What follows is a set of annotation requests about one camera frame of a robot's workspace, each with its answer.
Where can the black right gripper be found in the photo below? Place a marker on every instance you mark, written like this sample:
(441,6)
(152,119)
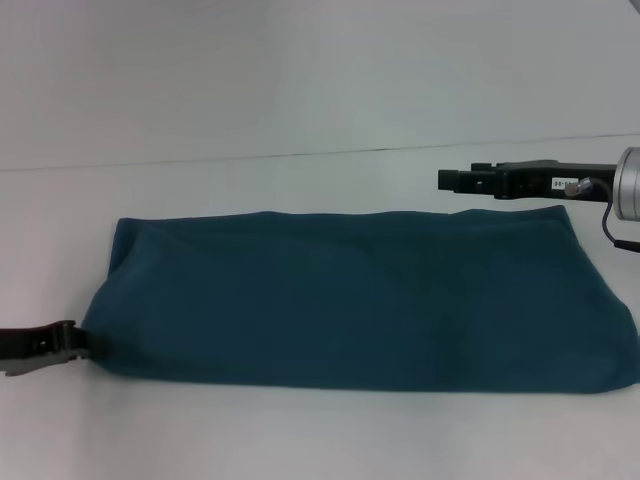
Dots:
(535,181)

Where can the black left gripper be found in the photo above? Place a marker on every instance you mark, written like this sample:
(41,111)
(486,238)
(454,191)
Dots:
(37,345)

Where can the teal blue shirt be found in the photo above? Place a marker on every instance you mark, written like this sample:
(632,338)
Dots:
(360,300)

